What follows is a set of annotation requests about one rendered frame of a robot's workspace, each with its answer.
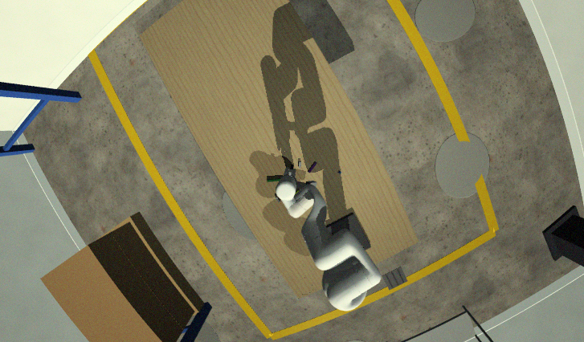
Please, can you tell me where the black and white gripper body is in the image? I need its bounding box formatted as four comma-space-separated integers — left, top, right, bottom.
284, 167, 296, 178

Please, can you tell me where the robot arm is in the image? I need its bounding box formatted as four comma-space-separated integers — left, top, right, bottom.
276, 172, 381, 311

